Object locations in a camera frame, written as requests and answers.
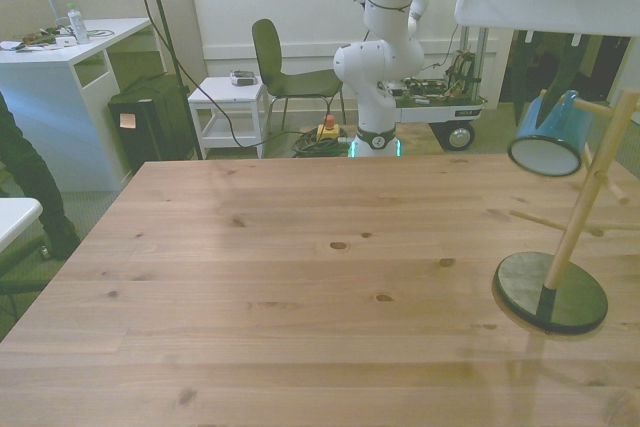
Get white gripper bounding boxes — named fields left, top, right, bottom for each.
left=453, top=0, right=640, bottom=126

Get blue enamel mug black rim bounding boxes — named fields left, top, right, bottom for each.
left=507, top=89, right=599, bottom=179

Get wooden mug tree black base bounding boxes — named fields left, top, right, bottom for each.
left=492, top=88, right=640, bottom=336

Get mobile cart with electronics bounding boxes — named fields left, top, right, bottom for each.
left=382, top=24, right=490, bottom=153

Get yellow emergency stop button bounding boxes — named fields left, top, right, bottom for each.
left=316, top=115, right=342, bottom=144

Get dark olive chair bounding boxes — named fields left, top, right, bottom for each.
left=251, top=18, right=347, bottom=131

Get grey device on side table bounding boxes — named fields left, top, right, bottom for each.
left=229, top=69, right=259, bottom=88

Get small white side table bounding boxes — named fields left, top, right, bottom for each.
left=188, top=75, right=269, bottom=159

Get black tripod stand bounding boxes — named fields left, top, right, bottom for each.
left=138, top=0, right=204, bottom=161

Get black box with sticky note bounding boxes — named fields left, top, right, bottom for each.
left=107, top=74, right=199, bottom=174

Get clear plastic bottle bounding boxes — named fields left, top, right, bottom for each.
left=66, top=3, right=92, bottom=45

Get white desk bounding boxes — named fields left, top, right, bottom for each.
left=0, top=17, right=167, bottom=194

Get clutter of tools on desk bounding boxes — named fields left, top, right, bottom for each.
left=0, top=21, right=109, bottom=54

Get person leg dark trousers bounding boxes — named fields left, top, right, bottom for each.
left=0, top=91, right=82, bottom=261

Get white rounded table edge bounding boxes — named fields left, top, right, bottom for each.
left=0, top=196, right=43, bottom=254

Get coiled cables on floor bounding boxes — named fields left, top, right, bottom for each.
left=291, top=127, right=352, bottom=159

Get black cable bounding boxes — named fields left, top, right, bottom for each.
left=118, top=0, right=321, bottom=150

